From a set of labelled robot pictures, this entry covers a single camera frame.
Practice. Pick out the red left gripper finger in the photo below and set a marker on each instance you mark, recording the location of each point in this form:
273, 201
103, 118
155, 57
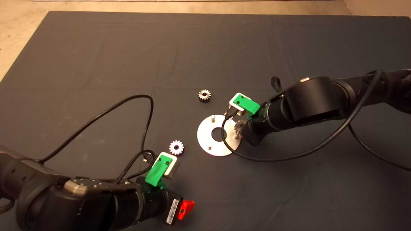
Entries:
185, 208

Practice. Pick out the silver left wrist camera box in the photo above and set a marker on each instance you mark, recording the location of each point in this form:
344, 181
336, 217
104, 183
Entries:
173, 168

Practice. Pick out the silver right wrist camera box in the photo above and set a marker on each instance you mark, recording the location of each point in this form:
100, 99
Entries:
238, 112

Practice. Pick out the small steel planetary gear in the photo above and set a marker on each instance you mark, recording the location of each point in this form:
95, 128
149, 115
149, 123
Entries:
201, 98
172, 148
238, 126

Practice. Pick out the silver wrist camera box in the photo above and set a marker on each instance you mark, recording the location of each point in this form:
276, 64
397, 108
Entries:
173, 168
238, 112

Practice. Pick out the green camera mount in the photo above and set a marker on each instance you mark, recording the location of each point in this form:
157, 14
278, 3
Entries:
154, 175
249, 105

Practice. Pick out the green right camera mount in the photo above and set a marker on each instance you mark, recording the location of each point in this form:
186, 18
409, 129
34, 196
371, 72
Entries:
249, 105

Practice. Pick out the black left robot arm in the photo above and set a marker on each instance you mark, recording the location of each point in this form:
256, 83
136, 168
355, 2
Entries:
80, 208

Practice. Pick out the dark grey table cloth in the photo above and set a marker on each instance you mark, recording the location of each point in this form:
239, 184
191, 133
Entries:
224, 48

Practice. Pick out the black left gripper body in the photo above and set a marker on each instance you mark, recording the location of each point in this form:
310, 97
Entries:
160, 205

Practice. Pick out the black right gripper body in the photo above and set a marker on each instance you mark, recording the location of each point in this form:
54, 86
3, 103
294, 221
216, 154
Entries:
257, 131

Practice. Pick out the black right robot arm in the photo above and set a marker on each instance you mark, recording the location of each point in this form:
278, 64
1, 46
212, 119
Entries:
308, 99

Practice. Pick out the round metal carrier plate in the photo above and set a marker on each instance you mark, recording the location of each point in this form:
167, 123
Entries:
205, 138

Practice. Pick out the green left camera mount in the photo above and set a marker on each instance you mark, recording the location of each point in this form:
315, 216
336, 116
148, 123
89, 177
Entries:
154, 175

